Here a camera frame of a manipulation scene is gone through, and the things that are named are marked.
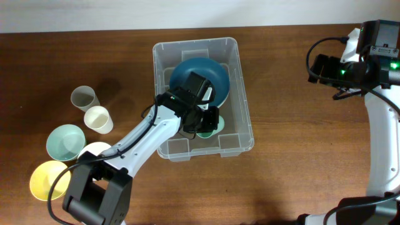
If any mint green plastic cup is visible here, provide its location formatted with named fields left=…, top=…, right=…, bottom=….
left=196, top=116, right=225, bottom=139

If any dark blue bowl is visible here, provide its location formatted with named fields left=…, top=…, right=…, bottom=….
left=169, top=57, right=230, bottom=108

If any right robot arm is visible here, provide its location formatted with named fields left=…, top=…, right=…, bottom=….
left=296, top=47, right=399, bottom=224

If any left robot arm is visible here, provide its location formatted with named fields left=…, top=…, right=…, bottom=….
left=62, top=87, right=219, bottom=224

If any clear plastic storage bin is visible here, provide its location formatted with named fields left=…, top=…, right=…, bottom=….
left=152, top=37, right=254, bottom=162

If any cream plastic cup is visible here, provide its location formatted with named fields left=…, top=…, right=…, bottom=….
left=84, top=106, right=114, bottom=134

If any white small bowl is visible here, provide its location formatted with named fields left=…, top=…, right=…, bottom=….
left=77, top=142, right=111, bottom=159

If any grey plastic cup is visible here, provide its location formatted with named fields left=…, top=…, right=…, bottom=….
left=71, top=86, right=100, bottom=112

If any mint green small bowl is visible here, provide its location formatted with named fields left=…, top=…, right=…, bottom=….
left=46, top=124, right=86, bottom=161

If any yellow small bowl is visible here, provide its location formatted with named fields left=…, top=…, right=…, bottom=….
left=29, top=161, right=71, bottom=201

